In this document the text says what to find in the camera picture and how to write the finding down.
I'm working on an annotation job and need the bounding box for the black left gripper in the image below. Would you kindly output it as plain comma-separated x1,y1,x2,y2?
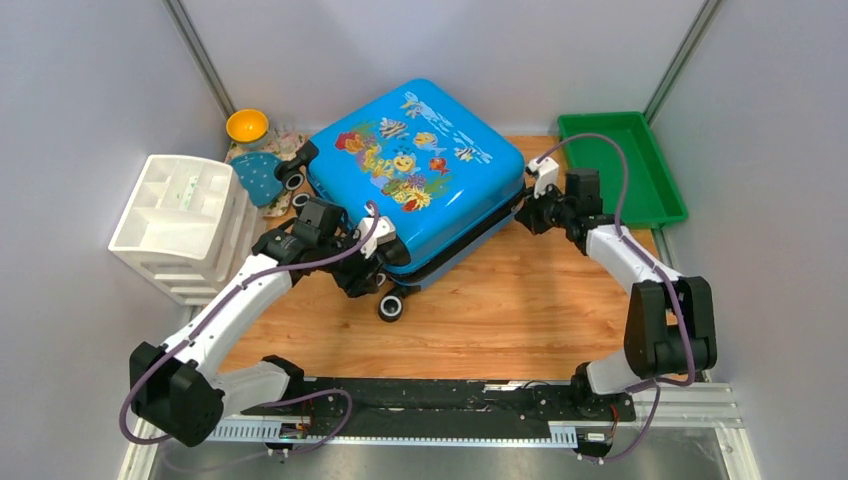
317,225,384,299

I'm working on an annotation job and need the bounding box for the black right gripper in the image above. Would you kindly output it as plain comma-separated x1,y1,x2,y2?
516,180,575,235

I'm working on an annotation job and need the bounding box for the blue fish-print suitcase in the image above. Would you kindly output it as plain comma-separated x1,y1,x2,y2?
275,78,525,322

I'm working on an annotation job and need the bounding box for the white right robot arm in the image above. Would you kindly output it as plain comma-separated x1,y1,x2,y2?
515,157,718,419

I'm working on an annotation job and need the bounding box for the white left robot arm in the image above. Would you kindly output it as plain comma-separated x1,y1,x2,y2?
118,197,397,447

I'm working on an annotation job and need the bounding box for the green plastic tray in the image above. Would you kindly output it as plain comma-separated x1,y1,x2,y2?
557,111,688,229

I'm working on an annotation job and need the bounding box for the teal polka-dot plate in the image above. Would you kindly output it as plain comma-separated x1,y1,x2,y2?
230,152,283,207

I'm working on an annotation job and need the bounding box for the clear drinking glass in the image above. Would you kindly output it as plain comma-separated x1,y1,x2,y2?
271,117,297,137

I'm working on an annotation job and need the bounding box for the white plastic drawer organizer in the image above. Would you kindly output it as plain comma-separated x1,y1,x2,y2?
108,154,265,306

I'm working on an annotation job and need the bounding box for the yellow bowl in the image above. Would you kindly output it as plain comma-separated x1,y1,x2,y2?
225,108,270,144

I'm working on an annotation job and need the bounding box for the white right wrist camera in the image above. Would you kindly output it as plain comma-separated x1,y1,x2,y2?
525,156,559,199

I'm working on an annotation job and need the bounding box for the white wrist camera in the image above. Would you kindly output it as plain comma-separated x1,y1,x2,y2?
357,216,397,259
525,156,559,199

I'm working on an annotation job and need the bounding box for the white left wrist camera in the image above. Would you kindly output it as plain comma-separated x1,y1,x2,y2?
357,216,397,259

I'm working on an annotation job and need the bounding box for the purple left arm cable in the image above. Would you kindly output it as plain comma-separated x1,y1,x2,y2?
119,200,382,457

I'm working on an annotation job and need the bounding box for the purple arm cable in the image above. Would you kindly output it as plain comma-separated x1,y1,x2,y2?
119,200,382,457
533,132,698,464

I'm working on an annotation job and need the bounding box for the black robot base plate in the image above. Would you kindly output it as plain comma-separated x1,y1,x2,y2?
246,377,636,444

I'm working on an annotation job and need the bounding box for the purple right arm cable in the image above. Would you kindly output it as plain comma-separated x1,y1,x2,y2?
533,132,698,464

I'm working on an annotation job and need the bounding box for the aluminium frame rail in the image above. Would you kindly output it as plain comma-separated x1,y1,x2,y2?
139,372,760,479

